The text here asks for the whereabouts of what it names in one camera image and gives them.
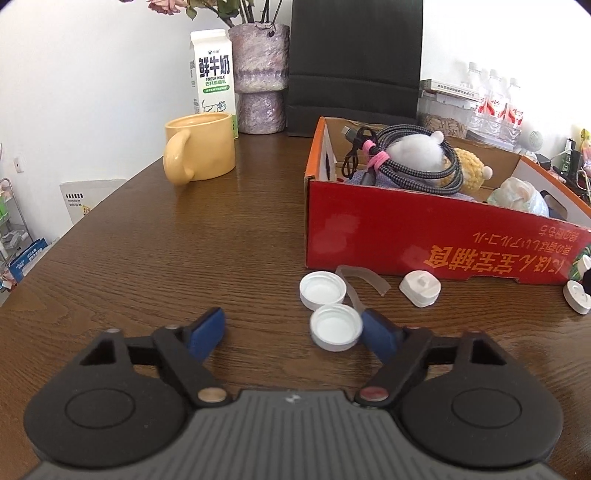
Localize white bottle cap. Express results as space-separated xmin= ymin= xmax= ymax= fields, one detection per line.
xmin=298 ymin=271 xmax=346 ymax=311
xmin=310 ymin=304 xmax=363 ymax=352

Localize translucent plastic bag bundle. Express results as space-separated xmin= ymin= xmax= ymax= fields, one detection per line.
xmin=486 ymin=177 xmax=549 ymax=218

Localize black usb cable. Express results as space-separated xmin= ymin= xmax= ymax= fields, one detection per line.
xmin=339 ymin=125 xmax=378 ymax=181

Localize clear plastic strip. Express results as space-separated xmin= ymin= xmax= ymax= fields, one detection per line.
xmin=334 ymin=264 xmax=392 ymax=315

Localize red orange cardboard box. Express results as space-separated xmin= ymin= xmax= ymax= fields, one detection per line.
xmin=304 ymin=117 xmax=590 ymax=285

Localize white paper leaflet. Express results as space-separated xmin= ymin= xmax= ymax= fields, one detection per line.
xmin=59 ymin=179 xmax=126 ymax=224

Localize yellow knitted plush toy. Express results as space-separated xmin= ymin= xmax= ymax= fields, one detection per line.
xmin=454 ymin=148 xmax=494 ymax=195

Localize white cat plush toy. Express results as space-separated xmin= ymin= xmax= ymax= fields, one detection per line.
xmin=386 ymin=131 xmax=446 ymax=174

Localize yellow ceramic mug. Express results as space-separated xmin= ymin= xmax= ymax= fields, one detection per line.
xmin=163 ymin=113 xmax=235 ymax=186

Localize white round plastic piece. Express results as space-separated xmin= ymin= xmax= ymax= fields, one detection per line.
xmin=563 ymin=280 xmax=591 ymax=316

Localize blue white booklet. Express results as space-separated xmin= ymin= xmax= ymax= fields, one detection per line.
xmin=9 ymin=238 xmax=48 ymax=283

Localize clear jar of seeds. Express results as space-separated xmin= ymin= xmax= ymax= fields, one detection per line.
xmin=418 ymin=98 xmax=472 ymax=139

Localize right water bottle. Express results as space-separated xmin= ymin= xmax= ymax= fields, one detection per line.
xmin=499 ymin=78 xmax=524 ymax=146

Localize water bottle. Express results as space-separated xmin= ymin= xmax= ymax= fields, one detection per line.
xmin=499 ymin=78 xmax=524 ymax=146
xmin=469 ymin=62 xmax=506 ymax=139

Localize white robot figurine speaker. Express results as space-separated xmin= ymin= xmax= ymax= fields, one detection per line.
xmin=522 ymin=130 xmax=544 ymax=153

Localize white green milk carton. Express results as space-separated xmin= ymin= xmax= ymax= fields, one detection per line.
xmin=189 ymin=29 xmax=238 ymax=138

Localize left water bottle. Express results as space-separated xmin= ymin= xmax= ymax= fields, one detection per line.
xmin=469 ymin=62 xmax=506 ymax=139

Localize white flat box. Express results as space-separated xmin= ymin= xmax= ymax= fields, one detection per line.
xmin=420 ymin=79 xmax=481 ymax=102

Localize black paper shopping bag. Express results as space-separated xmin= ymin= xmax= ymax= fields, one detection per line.
xmin=286 ymin=0 xmax=424 ymax=137

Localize purple textured vase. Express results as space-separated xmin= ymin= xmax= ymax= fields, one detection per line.
xmin=228 ymin=22 xmax=290 ymax=135

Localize dried pink rose bouquet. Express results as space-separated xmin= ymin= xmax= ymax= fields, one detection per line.
xmin=146 ymin=0 xmax=283 ymax=28

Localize grey braided coiled cable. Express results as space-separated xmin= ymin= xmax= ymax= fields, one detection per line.
xmin=359 ymin=123 xmax=465 ymax=196

